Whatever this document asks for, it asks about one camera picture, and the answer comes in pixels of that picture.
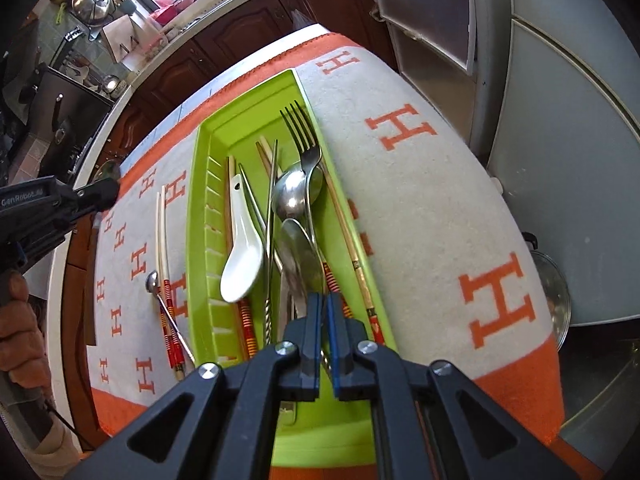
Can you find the red plastic basin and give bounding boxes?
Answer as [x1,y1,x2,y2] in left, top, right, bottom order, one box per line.
[152,0,198,23]

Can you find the person's left hand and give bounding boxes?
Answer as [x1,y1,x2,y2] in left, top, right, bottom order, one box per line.
[0,267,50,396]

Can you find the dark wooden kitchen cabinets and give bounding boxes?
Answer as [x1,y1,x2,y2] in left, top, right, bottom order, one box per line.
[115,0,401,161]

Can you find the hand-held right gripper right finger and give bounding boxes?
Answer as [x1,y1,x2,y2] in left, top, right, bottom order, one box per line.
[325,294,591,480]

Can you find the orange and grey printed blanket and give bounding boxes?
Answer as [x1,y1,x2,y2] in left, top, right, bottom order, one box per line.
[87,32,566,480]

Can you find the large steel spoon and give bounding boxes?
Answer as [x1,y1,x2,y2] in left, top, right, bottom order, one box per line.
[276,218,327,321]

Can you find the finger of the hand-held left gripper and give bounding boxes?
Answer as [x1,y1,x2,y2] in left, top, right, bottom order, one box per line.
[74,177,122,213]

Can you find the brown bamboo chopstick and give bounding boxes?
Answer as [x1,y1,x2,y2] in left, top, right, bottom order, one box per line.
[256,141,275,175]

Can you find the black cable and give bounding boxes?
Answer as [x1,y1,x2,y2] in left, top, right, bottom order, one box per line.
[45,395,86,453]

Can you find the steel chopstick with twisted end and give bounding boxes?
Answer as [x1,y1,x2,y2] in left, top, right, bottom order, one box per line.
[264,139,280,347]
[238,163,281,271]

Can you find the black stove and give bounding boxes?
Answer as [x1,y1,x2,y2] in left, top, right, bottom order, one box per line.
[30,62,113,181]

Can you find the glass pot lid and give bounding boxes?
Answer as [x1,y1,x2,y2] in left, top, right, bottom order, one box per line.
[520,232,572,353]

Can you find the steel basin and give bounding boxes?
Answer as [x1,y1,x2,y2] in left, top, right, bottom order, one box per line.
[557,327,640,446]

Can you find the grey refrigerator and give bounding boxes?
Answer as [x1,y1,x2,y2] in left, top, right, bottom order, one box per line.
[487,0,640,328]

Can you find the dark brown wooden chopstick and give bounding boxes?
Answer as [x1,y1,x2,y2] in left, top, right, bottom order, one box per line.
[84,210,100,347]

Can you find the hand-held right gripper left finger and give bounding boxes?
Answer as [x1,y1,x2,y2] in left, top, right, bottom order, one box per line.
[65,292,325,480]

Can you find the steel fork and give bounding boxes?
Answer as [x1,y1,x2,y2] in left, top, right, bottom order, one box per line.
[279,101,326,241]

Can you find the white ceramic spoon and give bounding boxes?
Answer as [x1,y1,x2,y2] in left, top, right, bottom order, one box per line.
[220,172,264,304]

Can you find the painted wooden chopstick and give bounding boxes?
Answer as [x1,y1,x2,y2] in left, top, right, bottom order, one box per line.
[320,157,387,345]

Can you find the green plastic utensil tray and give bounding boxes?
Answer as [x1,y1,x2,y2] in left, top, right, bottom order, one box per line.
[185,69,398,466]

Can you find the grey glass-door cabinet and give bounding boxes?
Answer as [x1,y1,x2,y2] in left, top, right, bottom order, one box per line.
[362,0,506,161]

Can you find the small steel spoon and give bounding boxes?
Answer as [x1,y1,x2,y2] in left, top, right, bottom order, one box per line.
[145,271,196,364]

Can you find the beige cutting board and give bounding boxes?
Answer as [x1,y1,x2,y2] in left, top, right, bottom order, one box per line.
[101,12,168,63]

